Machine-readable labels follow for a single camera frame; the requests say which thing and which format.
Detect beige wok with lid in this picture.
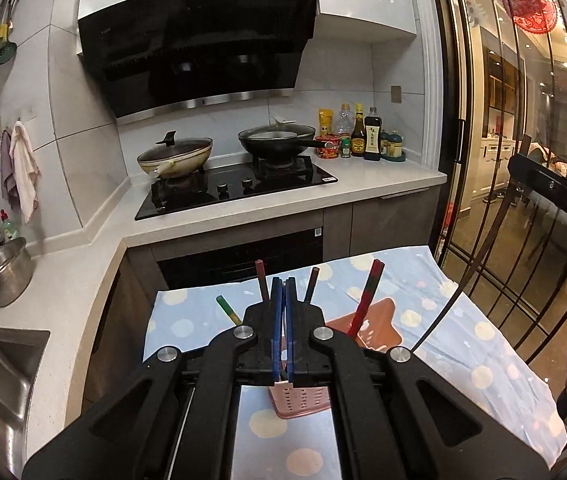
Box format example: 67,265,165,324
136,131,213,179

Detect red paper door decoration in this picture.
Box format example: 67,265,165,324
502,0,560,36

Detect dark soy sauce bottle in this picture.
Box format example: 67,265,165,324
363,107,383,162

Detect red instant noodle cup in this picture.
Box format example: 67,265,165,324
315,134,341,160

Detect white kitchen countertop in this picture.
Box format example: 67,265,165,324
0,160,448,480

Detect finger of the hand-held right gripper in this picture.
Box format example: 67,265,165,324
508,152,567,243

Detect green dish soap bottle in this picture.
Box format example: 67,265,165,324
0,209,20,241

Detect purple hanging towel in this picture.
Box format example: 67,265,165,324
0,130,18,207

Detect black range hood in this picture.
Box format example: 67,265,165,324
77,0,319,126

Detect pink perforated utensil holder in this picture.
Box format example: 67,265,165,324
269,297,398,418

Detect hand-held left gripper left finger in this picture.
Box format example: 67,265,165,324
23,277,284,480

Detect dark red chopstick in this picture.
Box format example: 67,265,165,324
256,259,270,304

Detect stainless steel pot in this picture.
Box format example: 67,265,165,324
0,237,33,308

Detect dark brown chopstick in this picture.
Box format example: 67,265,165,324
305,267,320,305

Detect black wok with lid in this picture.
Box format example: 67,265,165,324
238,116,340,162

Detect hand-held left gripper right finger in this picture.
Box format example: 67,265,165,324
287,277,549,480

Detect white hanging towel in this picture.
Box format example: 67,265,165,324
9,121,41,225

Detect black built-in oven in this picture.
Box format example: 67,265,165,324
156,227,324,291

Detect black gas stove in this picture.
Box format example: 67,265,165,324
134,156,339,221

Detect dark condiment jar set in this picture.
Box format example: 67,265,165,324
381,130,407,163

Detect clear plastic bottle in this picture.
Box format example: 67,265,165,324
334,104,355,138

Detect blue dotted tablecloth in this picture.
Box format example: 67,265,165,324
143,245,567,480

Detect green chopstick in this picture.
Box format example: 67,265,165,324
216,295,242,326

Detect stainless steel sink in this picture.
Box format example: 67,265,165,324
0,325,51,480

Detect brown sauce bottle yellow cap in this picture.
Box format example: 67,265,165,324
351,103,367,157

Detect glass sliding door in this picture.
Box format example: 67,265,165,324
428,0,567,361

